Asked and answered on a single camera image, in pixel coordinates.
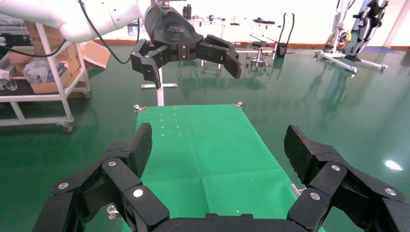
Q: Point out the clear plastic bag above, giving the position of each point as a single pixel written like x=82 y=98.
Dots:
x=38 y=70

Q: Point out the black round stool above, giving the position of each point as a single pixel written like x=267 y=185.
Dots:
x=259 y=44

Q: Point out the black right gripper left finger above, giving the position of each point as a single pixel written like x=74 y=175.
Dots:
x=121 y=179

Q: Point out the black bottle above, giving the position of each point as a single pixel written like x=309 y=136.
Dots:
x=187 y=11

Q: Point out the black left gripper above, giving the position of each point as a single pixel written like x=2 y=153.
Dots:
x=173 y=32

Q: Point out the white table leg post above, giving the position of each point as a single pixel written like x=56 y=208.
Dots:
x=160 y=96

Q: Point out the white metal shelf cart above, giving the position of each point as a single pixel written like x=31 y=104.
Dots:
x=38 y=97

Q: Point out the clear plastic container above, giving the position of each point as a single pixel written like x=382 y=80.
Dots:
x=132 y=29

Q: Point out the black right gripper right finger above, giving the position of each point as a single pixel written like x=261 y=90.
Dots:
x=333 y=179

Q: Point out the metal binder clip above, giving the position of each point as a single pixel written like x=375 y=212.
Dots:
x=237 y=104
x=296 y=189
x=139 y=108
x=112 y=212

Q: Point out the stacked brown cardboard box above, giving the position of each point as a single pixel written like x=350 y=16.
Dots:
x=48 y=35

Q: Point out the low brown cardboard box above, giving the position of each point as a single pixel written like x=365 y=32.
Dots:
x=51 y=87

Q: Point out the black white legged machine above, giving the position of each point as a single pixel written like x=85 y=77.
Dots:
x=365 y=32

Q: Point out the yellow round reel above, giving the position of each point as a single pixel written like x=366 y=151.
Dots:
x=344 y=37

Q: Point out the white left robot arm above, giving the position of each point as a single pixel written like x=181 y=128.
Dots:
x=96 y=17

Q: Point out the wide brown cardboard box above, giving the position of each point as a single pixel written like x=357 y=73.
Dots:
x=72 y=59

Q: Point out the white metal floor stand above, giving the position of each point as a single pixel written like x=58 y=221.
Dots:
x=339 y=60

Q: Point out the green table cloth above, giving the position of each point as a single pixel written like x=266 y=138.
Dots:
x=208 y=153

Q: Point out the flat cardboard sheet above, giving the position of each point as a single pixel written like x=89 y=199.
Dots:
x=96 y=52

